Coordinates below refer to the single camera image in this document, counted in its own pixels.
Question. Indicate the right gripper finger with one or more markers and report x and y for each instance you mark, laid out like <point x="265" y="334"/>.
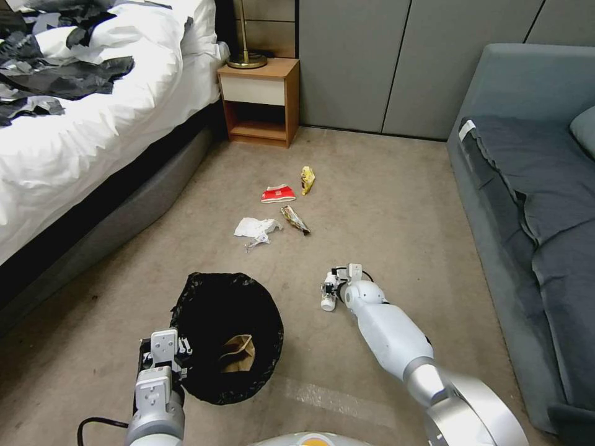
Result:
<point x="327" y="288"/>
<point x="334" y="270"/>

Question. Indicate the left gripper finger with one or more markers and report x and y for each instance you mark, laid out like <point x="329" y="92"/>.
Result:
<point x="144" y="344"/>
<point x="185" y="346"/>

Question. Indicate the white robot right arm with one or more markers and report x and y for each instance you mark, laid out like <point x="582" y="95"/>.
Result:
<point x="390" y="330"/>

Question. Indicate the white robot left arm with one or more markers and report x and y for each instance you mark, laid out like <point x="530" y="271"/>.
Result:
<point x="153" y="399"/>

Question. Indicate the trash bin with black bag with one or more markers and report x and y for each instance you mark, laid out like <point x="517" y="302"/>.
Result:
<point x="209" y="306"/>

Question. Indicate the brown paper bag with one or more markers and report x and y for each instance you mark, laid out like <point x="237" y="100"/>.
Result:
<point x="239" y="353"/>

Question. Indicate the brown foil snack wrapper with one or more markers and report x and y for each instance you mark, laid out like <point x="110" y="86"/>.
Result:
<point x="294" y="218"/>

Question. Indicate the clear plastic wrapper scrap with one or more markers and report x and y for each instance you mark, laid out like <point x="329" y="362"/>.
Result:
<point x="258" y="240"/>

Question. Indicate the crumpled white paper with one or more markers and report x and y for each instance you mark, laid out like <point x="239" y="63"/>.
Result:
<point x="251" y="226"/>

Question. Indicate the yellow snack wrapper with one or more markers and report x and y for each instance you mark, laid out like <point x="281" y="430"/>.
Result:
<point x="307" y="179"/>

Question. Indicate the grey upholstered bed base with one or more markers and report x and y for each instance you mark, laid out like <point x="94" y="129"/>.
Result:
<point x="116" y="213"/>

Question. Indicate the white robot front shell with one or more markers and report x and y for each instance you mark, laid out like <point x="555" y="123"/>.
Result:
<point x="297" y="439"/>

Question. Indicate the grey-blue sofa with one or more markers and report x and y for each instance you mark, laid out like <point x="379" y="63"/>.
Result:
<point x="492" y="232"/>

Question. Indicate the white fabric label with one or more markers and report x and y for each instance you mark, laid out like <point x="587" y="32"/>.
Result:
<point x="466" y="130"/>

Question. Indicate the wooden nightstand with white drawer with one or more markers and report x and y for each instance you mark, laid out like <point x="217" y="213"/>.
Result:
<point x="260" y="88"/>

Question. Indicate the brass lamp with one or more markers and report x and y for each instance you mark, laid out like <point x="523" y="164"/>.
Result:
<point x="246" y="59"/>

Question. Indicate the dark blue sofa blanket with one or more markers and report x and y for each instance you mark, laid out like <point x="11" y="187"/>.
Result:
<point x="548" y="186"/>

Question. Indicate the white duvet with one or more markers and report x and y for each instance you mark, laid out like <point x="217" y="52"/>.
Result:
<point x="116" y="116"/>

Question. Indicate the dark wooden headboard panel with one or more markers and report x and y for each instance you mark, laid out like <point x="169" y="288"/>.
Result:
<point x="274" y="28"/>

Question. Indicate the black grey patterned cloth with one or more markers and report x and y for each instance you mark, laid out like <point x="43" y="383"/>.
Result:
<point x="60" y="79"/>

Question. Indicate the teal sofa cushion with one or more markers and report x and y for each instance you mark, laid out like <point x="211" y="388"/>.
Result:
<point x="585" y="132"/>

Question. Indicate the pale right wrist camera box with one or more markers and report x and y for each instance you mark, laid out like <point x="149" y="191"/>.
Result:
<point x="327" y="304"/>

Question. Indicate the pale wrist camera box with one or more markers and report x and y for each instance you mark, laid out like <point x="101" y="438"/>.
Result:
<point x="327" y="304"/>
<point x="164" y="346"/>

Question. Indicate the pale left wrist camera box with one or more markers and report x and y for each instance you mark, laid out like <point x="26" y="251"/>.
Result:
<point x="164" y="346"/>

